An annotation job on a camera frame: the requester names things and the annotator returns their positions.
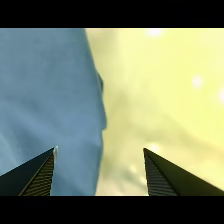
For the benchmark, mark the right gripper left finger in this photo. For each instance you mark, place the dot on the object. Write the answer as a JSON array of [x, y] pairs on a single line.
[[33, 178]]

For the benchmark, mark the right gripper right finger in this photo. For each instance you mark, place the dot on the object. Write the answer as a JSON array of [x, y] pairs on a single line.
[[166, 180]]

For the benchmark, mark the blue garment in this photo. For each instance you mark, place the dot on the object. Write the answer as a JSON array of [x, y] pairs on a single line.
[[46, 93]]

